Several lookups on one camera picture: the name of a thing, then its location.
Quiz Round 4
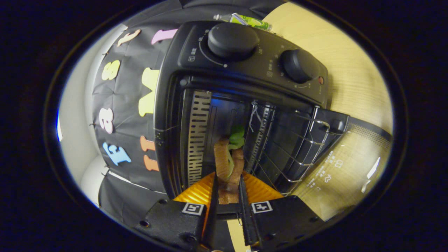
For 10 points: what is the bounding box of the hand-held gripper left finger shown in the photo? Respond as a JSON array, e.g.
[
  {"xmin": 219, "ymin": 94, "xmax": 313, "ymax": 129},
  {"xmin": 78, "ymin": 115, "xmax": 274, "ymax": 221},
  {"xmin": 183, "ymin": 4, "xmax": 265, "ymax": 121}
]
[{"xmin": 135, "ymin": 171, "xmax": 219, "ymax": 251}]

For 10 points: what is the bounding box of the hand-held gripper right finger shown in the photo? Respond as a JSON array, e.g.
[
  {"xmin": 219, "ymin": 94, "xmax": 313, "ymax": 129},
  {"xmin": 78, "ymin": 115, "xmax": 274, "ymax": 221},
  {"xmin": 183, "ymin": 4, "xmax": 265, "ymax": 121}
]
[{"xmin": 239, "ymin": 171, "xmax": 327, "ymax": 251}]

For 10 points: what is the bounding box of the black toaster oven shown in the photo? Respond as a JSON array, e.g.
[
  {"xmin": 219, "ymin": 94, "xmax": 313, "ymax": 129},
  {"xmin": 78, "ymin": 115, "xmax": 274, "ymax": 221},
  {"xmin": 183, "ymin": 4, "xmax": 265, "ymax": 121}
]
[{"xmin": 154, "ymin": 20, "xmax": 393, "ymax": 222}]

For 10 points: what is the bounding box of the green label drink bottle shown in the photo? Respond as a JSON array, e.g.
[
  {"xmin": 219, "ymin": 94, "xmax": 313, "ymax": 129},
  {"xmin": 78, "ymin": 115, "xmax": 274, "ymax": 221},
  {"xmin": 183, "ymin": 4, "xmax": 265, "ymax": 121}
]
[{"xmin": 213, "ymin": 13, "xmax": 273, "ymax": 32}]

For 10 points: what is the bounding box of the sandwich with lettuce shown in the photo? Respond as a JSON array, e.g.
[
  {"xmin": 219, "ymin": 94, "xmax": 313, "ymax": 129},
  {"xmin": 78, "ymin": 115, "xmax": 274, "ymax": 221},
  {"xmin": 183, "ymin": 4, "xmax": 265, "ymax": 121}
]
[{"xmin": 214, "ymin": 125, "xmax": 245, "ymax": 205}]

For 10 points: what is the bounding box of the wire oven rack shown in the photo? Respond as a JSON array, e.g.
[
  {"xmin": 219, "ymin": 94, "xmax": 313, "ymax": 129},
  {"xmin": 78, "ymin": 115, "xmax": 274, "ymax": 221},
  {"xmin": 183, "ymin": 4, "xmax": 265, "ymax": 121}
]
[{"xmin": 245, "ymin": 101, "xmax": 332, "ymax": 195}]

